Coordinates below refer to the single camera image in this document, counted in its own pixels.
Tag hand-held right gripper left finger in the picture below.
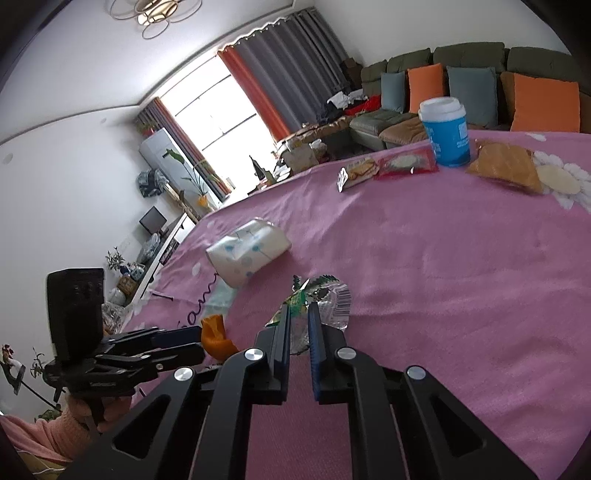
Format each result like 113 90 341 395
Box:
60 302 293 480

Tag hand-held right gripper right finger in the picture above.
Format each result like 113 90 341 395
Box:
308 302 541 480

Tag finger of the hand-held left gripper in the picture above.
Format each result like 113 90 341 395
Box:
99 342 206 377
104 325 204 348

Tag orange plastic object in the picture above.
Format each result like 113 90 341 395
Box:
201 314 239 361

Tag green snack wrapper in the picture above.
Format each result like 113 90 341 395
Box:
265 273 354 357

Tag white paper cup blue dots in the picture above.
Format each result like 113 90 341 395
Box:
205 219 293 288

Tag person's left forearm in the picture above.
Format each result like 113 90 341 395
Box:
0 401 95 464

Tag person's left hand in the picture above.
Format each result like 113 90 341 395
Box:
65 392 138 437

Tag clear plastic film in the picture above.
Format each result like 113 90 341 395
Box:
202 281 237 320

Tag small potted plant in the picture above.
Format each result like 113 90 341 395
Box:
0 342 63 418

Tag white low cabinet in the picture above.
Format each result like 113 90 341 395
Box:
124 211 198 308

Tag black monitor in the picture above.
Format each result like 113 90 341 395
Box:
139 206 168 234

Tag pink floral blanket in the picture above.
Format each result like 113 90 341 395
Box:
117 129 591 480

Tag blue patterned bag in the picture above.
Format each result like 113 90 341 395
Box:
137 169 170 199

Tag tall green plant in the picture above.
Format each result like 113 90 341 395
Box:
163 147 225 210

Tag white standing air conditioner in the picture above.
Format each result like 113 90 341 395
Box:
140 130 186 197

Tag biscuit packet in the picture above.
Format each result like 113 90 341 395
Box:
337 158 380 193

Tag red snack packet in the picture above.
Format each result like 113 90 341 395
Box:
373 148 439 182

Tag olive green sofa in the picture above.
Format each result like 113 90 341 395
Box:
348 41 583 152

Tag red cloth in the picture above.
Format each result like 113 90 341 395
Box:
345 95 383 116

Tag blue cup with white lid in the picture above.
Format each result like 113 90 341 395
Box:
418 97 472 168

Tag orange-brown snack packet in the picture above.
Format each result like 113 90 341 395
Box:
465 140 546 195

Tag teal cushion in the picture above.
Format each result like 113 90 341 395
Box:
446 66 499 128
380 71 407 114

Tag orange cushion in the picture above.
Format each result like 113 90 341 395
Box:
407 63 448 115
510 72 581 134

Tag brown cushion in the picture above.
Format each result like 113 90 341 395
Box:
499 71 519 131

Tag ring ceiling lamp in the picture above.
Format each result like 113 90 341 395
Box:
107 0 204 41

